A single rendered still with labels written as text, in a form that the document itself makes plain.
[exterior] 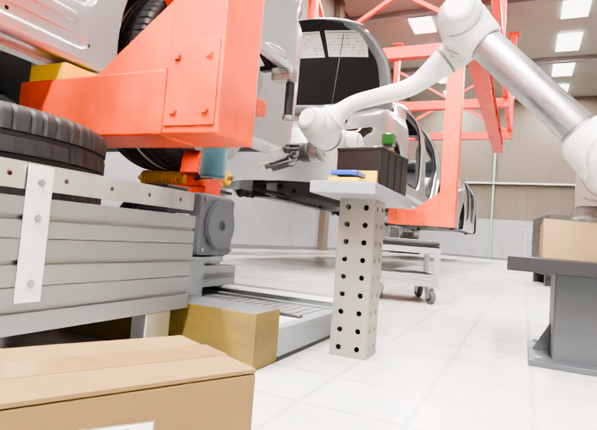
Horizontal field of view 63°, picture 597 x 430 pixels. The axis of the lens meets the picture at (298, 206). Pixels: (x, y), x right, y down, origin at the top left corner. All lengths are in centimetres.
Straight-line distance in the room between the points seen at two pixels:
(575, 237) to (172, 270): 109
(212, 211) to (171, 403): 95
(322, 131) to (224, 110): 59
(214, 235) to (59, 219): 56
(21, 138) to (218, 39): 46
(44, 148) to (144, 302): 36
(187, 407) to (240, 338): 69
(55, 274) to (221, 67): 56
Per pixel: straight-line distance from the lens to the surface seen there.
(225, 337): 116
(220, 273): 195
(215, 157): 164
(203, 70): 117
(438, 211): 517
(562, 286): 159
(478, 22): 161
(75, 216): 93
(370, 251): 130
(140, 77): 129
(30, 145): 102
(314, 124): 164
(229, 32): 119
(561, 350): 161
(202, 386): 46
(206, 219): 135
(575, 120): 152
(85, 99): 141
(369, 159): 135
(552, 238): 156
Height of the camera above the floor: 31
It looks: 4 degrees up
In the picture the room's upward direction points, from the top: 4 degrees clockwise
